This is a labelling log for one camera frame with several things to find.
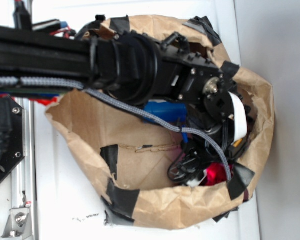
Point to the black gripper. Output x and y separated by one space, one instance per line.
202 147

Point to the red paper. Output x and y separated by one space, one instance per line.
215 174

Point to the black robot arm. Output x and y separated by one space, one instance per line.
161 81

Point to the blue plastic bottle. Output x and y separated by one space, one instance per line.
169 112

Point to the brown paper bag bin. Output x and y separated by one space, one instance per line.
126 160

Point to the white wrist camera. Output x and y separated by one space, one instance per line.
240 118

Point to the aluminium frame rail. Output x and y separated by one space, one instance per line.
23 177

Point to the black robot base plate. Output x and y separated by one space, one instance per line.
11 136

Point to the metal corner bracket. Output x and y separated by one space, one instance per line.
19 225

